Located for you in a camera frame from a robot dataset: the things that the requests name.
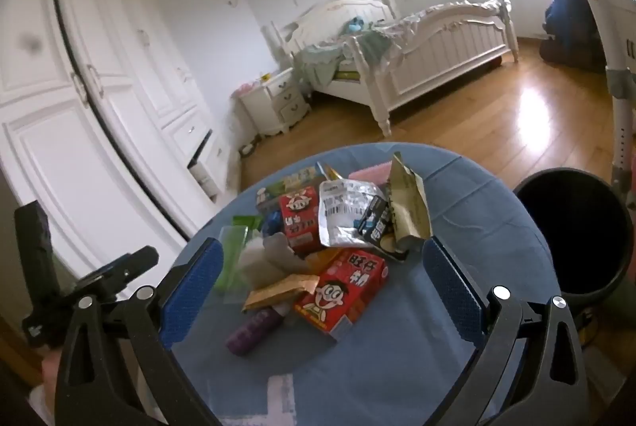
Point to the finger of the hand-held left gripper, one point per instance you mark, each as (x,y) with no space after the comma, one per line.
(124,269)

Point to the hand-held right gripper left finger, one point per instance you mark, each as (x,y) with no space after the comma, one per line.
(191,291)

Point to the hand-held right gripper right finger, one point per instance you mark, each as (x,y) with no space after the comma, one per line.
(454,291)

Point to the bright green packet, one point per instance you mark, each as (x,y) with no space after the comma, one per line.
(247,222)

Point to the red milk carton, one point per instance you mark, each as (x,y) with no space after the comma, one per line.
(343,291)
(298,217)

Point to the black trash bin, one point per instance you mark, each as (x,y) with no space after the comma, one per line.
(571,227)

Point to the person's left forearm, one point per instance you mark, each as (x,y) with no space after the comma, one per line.
(48,371)

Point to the clear green plastic bag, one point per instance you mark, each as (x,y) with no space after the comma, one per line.
(232,257)

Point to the purple tube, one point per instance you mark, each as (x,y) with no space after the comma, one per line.
(253,331)

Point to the blue tablecloth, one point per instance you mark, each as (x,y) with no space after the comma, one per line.
(397,356)

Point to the grey crumpled paper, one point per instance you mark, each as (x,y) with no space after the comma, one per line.
(273,257)

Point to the brown wrapper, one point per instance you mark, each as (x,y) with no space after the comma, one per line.
(283,291)

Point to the olive gold wrapper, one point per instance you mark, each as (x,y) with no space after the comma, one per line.
(407,202)

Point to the black snack packet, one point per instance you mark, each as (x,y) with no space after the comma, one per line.
(375,219)

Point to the small blue packet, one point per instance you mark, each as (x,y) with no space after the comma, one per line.
(273,222)

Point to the orange packet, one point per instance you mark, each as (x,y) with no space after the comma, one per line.
(320,262)

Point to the silver foil pouch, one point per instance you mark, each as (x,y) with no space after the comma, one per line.
(343,212)

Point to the white tape strip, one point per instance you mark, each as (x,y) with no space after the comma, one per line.
(281,396)

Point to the green white carton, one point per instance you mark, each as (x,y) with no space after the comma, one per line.
(283,186)

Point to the pink packet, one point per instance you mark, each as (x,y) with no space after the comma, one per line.
(370,170)

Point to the white wardrobe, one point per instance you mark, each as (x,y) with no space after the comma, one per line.
(99,108)

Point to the yellow wrapper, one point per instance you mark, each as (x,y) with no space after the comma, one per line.
(328,170)

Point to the white nightstand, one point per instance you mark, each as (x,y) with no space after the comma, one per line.
(283,100)

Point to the white pink chair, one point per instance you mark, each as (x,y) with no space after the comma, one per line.
(618,132)

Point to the white wooden bed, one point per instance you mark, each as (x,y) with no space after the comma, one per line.
(437,53)

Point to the light green blanket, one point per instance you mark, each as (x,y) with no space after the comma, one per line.
(323,60)

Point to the white ruffled quilt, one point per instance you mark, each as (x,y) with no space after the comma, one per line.
(447,13)

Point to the blue plush toy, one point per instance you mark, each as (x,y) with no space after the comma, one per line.
(356,26)

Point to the dark blue clothes pile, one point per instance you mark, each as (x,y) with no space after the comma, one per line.
(571,23)

